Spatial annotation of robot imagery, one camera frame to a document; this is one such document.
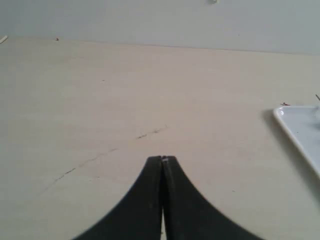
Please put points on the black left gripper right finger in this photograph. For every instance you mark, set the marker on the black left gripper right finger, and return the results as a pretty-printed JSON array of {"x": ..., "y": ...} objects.
[{"x": 188, "y": 215}]

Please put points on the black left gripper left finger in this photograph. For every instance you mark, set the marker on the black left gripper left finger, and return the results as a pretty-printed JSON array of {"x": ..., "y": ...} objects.
[{"x": 138, "y": 216}]

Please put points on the white rectangular plastic tray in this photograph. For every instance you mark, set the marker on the white rectangular plastic tray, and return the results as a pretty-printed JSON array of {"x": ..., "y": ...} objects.
[{"x": 301, "y": 124}]

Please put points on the pale stick at edge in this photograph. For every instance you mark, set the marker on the pale stick at edge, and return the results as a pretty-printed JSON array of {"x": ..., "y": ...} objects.
[{"x": 3, "y": 39}]

